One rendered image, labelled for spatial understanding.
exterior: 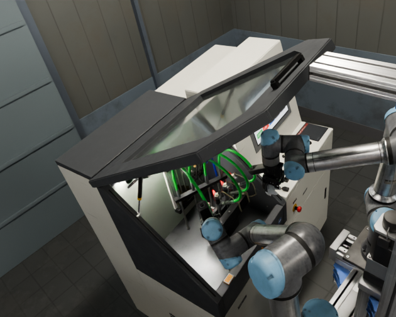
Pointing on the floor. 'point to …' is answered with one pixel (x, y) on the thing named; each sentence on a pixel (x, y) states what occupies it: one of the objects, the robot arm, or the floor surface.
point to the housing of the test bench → (134, 119)
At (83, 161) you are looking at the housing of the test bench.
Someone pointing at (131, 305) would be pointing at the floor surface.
